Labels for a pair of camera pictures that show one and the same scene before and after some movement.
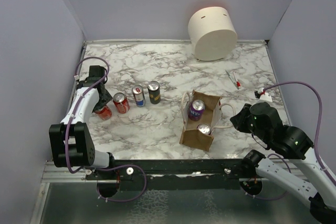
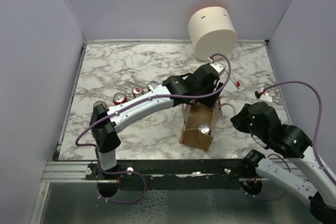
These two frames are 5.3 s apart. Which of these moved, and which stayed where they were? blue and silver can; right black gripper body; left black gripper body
Moved: left black gripper body
Stayed: blue and silver can; right black gripper body
